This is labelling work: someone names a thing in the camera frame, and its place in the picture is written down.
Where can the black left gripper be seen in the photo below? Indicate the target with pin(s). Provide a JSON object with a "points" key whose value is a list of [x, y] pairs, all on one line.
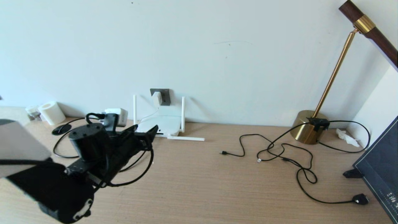
{"points": [[124, 146]]}

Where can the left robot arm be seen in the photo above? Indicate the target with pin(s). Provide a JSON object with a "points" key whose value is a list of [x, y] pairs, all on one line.
{"points": [[62, 180]]}

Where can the white router with antennas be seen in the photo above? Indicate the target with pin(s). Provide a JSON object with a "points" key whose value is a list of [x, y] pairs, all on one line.
{"points": [[168, 123]]}

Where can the white toilet paper roll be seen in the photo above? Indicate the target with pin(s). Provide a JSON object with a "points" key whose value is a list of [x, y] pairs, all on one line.
{"points": [[52, 113]]}

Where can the small clear jar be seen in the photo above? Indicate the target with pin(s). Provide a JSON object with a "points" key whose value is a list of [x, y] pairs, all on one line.
{"points": [[32, 111]]}

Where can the brass desk lamp wooden head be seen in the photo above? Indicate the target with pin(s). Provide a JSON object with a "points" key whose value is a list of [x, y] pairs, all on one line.
{"points": [[306, 128]]}

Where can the black box on lamp base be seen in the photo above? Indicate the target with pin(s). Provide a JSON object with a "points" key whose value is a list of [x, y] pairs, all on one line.
{"points": [[318, 123]]}

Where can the crumpled white tissue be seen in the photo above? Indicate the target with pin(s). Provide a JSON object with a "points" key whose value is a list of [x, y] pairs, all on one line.
{"points": [[348, 138]]}

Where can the black board stand foot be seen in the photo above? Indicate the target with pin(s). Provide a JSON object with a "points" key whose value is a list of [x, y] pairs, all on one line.
{"points": [[352, 173]]}

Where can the dark framed board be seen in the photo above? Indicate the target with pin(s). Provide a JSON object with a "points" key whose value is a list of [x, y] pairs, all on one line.
{"points": [[382, 168]]}

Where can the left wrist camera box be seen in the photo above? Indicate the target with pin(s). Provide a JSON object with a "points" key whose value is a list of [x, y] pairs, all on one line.
{"points": [[119, 115]]}

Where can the grey wall socket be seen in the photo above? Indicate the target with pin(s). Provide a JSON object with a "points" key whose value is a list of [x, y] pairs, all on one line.
{"points": [[166, 96]]}

